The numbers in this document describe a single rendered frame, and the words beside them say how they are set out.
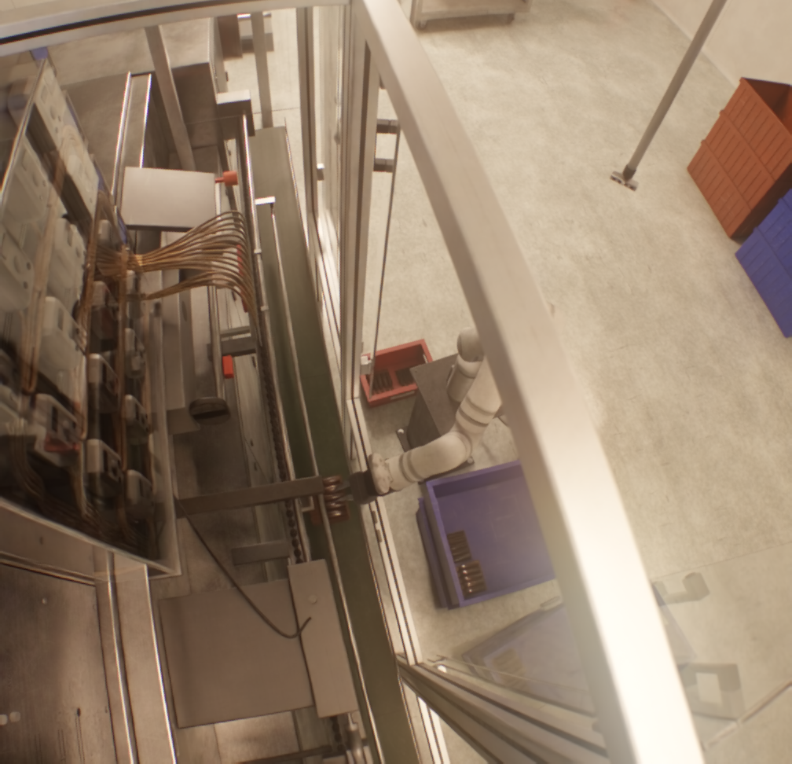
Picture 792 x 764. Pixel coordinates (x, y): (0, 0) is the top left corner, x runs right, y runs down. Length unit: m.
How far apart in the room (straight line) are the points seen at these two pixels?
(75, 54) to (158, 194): 0.87
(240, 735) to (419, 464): 0.70
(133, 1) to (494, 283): 0.54
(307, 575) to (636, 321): 2.21
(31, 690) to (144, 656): 0.25
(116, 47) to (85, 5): 1.27
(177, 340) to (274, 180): 0.97
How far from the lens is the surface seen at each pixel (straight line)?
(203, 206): 1.28
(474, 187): 0.42
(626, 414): 2.54
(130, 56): 1.93
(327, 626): 0.97
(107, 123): 1.62
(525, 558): 1.95
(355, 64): 0.76
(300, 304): 1.63
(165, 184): 1.32
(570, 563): 0.32
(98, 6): 0.73
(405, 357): 2.31
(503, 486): 1.98
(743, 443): 2.86
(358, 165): 0.87
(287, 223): 1.81
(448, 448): 1.10
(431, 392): 1.68
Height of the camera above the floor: 2.06
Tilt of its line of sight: 62 degrees down
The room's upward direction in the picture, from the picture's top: 12 degrees clockwise
